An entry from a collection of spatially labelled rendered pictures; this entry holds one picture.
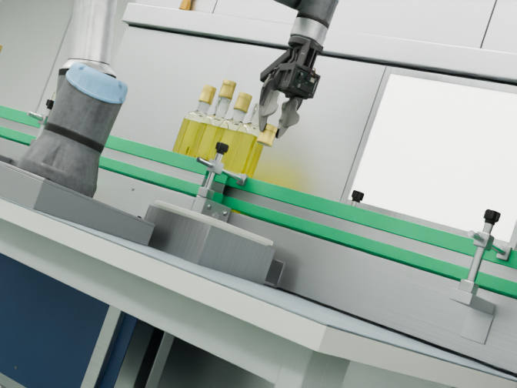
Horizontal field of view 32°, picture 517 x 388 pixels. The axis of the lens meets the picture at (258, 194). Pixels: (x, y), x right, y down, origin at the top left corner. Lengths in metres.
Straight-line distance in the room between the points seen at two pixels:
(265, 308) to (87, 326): 1.04
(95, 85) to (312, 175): 0.67
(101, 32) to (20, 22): 6.58
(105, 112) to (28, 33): 6.61
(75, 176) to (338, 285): 0.57
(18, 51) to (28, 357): 6.19
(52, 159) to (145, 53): 1.05
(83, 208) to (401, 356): 0.68
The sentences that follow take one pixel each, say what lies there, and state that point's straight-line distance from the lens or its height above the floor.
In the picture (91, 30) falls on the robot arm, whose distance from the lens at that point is 1.85.
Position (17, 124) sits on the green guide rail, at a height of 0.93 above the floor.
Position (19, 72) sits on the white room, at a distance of 8.17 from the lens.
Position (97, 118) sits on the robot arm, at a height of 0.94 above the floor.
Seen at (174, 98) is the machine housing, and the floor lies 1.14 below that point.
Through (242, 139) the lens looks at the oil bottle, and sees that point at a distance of 2.09.
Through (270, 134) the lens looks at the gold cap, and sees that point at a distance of 1.93.
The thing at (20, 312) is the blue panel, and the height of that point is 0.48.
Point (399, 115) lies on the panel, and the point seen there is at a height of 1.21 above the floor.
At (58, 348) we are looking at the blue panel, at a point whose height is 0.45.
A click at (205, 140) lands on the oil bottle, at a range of 2.16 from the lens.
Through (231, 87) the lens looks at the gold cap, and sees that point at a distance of 2.19.
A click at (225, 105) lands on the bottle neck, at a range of 2.19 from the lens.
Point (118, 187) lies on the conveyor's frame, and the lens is 2.12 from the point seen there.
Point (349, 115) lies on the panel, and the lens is 2.13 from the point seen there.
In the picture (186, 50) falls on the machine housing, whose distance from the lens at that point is 2.56.
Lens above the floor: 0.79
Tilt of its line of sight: 4 degrees up
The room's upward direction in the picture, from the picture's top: 19 degrees clockwise
